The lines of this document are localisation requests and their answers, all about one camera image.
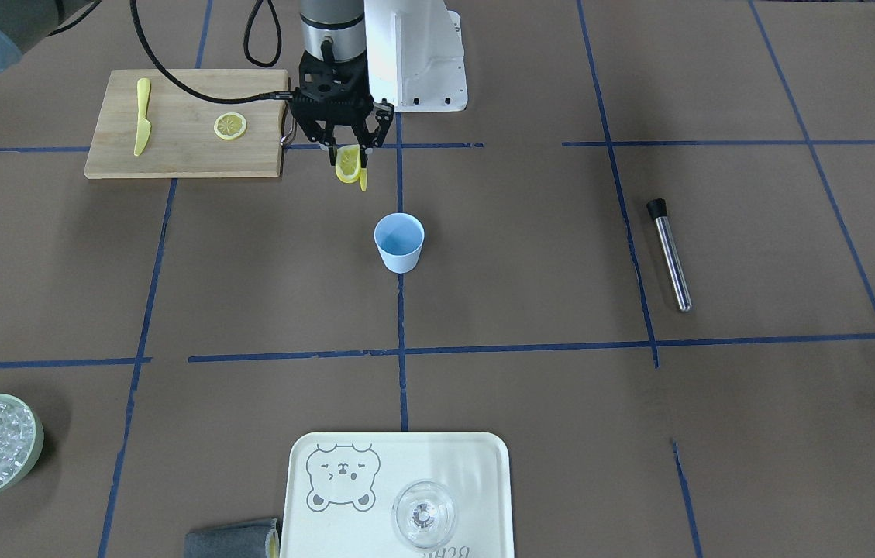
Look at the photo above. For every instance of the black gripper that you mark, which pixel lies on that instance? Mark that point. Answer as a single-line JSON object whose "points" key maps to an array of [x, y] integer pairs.
{"points": [[382, 125]]}

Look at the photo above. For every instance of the lemon slice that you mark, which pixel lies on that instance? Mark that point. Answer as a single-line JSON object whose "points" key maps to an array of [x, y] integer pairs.
{"points": [[230, 126], [348, 167]]}

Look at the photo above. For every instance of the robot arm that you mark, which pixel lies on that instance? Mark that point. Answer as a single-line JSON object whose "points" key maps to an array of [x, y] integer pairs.
{"points": [[333, 31]]}

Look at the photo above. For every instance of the light blue cup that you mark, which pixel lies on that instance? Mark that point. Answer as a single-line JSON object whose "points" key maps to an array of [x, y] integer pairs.
{"points": [[399, 238]]}

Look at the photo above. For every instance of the lemon slice on board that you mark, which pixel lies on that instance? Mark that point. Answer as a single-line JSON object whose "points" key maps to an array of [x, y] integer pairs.
{"points": [[230, 126]]}

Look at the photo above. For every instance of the wooden cutting board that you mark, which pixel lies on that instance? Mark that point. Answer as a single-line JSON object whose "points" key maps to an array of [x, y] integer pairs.
{"points": [[182, 143]]}

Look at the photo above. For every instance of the yellow plastic knife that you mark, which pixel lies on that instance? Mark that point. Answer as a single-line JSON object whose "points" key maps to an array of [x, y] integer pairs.
{"points": [[143, 125]]}

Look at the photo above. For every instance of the metal muddler stick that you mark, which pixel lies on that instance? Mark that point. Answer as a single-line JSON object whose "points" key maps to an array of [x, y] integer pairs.
{"points": [[657, 209]]}

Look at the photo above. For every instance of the cream bear tray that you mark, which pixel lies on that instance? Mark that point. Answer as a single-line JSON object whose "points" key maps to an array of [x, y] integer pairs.
{"points": [[341, 488]]}

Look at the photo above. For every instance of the clear wine glass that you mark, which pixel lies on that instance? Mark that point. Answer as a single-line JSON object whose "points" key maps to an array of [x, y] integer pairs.
{"points": [[424, 515]]}

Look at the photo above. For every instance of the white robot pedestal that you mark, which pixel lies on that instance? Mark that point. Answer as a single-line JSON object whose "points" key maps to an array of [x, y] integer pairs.
{"points": [[416, 56]]}

